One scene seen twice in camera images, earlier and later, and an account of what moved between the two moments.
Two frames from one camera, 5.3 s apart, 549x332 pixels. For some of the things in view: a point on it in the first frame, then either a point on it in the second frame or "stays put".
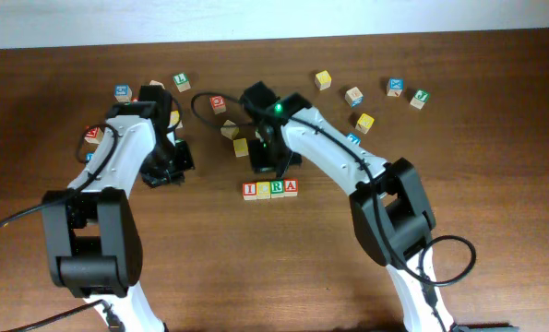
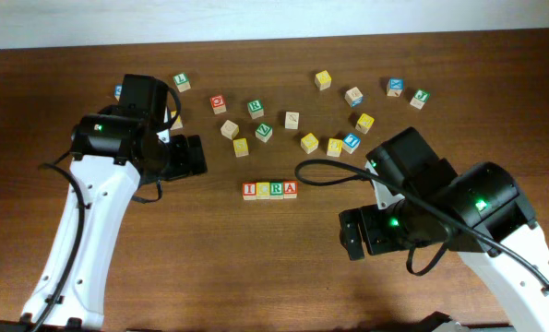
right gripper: [259, 164] -> [370, 219]
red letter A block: [291, 187] stays put
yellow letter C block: [263, 190] stays put
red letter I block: [249, 191] stays put
